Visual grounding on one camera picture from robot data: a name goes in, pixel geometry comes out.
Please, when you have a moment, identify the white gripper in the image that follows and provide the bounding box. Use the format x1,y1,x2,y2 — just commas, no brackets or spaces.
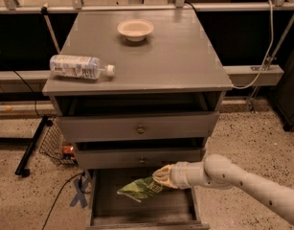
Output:
152,162,208,190

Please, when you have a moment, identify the green jalapeno chip bag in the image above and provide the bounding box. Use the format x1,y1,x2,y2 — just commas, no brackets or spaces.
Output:
117,176,169,202

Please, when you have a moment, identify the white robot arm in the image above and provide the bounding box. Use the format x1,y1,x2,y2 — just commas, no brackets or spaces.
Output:
152,154,294,226

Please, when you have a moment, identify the grey open bottom drawer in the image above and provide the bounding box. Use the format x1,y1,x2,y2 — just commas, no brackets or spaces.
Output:
85,168,210,230

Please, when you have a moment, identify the grey top drawer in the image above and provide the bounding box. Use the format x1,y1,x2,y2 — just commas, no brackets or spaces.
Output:
57,111,219,143

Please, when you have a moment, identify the grey middle drawer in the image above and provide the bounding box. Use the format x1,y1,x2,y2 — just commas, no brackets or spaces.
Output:
76,148,205,170

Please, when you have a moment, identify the grey wooden drawer cabinet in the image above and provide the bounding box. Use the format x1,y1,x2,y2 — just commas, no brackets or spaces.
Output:
43,10,232,158

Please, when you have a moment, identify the grey tape cross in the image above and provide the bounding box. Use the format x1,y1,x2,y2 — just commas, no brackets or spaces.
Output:
70,179,89,209

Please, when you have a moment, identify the orange soda can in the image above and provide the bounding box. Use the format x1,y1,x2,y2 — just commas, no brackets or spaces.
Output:
61,145,75,156

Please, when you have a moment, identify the clear plastic water bottle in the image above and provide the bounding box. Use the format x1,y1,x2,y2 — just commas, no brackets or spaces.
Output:
50,55,115,80

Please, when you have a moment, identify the black metal floor bar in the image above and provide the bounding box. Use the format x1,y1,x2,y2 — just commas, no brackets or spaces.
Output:
14,116,49,177

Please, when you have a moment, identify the dark cabinet at right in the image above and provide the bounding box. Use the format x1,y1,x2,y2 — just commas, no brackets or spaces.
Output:
272,49,294,131

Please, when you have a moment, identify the white paper bowl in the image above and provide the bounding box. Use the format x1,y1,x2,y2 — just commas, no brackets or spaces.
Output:
117,19,154,42

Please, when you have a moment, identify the wooden stick black tip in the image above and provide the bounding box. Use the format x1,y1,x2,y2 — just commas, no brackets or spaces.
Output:
40,3,60,54

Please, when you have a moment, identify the black floor cable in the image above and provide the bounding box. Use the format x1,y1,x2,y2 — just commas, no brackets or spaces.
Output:
40,171,87,230

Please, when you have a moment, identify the wire mesh basket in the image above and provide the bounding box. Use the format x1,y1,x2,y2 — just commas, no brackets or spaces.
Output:
38,120,77,166

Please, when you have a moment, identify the white hanging cable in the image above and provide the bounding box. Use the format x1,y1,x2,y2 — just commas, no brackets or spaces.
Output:
232,0,275,90

